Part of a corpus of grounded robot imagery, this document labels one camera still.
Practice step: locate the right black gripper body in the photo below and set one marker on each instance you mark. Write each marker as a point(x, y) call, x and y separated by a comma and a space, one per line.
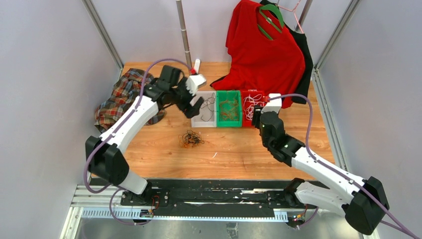
point(256, 121)

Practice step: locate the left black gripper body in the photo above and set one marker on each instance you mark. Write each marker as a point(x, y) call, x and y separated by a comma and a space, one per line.
point(181, 96)

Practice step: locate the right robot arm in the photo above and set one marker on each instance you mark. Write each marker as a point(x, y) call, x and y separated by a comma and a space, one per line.
point(362, 202)

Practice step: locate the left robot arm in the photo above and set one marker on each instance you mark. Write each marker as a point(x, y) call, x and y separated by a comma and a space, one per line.
point(105, 154)

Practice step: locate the white plastic bin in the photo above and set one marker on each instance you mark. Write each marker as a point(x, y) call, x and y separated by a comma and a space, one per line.
point(207, 116)

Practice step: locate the red plastic bin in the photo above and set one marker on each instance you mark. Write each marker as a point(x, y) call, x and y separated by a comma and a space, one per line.
point(250, 99)

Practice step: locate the white rack base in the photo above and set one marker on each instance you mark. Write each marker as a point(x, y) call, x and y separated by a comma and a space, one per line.
point(196, 66)

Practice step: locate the green plastic bin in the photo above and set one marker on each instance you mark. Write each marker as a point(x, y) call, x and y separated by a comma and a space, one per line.
point(228, 109)

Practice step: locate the black t-shirt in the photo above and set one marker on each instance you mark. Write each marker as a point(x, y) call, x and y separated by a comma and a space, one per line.
point(281, 65)

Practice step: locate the plaid flannel shirt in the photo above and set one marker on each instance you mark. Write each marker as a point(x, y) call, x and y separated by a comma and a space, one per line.
point(123, 95)

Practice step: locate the red t-shirt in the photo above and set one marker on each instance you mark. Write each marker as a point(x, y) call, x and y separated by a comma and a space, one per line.
point(240, 43)

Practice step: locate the silver rack pole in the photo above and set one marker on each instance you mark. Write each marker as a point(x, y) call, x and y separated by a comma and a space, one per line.
point(303, 15)
point(184, 34)

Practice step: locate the green clothes hanger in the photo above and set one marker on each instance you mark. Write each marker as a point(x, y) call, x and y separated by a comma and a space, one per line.
point(273, 9)

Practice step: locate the right silver rack pole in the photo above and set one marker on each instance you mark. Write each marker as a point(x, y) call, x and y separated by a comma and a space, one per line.
point(303, 15)

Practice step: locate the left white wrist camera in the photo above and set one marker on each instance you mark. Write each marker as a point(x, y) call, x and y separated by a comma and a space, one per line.
point(194, 82)

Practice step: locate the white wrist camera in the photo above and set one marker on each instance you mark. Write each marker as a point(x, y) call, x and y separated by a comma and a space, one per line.
point(273, 104)
point(194, 82)

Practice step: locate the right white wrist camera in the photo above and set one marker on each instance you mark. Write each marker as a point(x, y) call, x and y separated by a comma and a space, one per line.
point(273, 104)

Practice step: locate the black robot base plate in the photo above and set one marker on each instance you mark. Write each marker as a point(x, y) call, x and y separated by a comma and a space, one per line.
point(202, 198)

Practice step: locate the pink wire hanger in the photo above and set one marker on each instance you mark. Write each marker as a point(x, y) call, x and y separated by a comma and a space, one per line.
point(292, 7)

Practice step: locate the aluminium frame rail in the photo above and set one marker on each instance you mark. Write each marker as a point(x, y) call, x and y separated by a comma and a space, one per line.
point(98, 216)

